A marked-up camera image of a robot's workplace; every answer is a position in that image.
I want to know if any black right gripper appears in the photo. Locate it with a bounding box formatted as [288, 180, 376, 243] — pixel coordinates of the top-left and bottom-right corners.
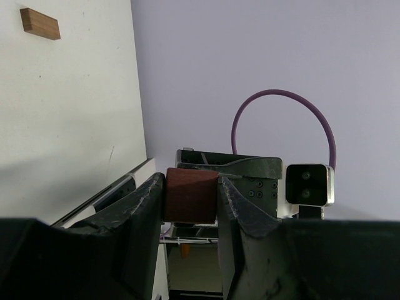
[176, 149, 283, 217]

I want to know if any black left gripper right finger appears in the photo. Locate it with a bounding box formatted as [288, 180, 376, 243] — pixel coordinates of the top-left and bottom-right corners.
[217, 177, 399, 299]

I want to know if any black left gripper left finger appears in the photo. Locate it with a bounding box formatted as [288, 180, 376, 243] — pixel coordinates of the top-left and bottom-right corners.
[1, 172, 164, 299]

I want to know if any reddish brown cube block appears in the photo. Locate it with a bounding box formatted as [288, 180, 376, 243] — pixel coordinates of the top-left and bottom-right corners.
[163, 168, 219, 224]

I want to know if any walnut base block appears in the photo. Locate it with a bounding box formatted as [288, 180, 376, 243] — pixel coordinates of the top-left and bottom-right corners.
[19, 8, 61, 41]

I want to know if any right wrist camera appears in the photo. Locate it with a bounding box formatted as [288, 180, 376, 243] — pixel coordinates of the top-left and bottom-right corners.
[285, 164, 334, 219]

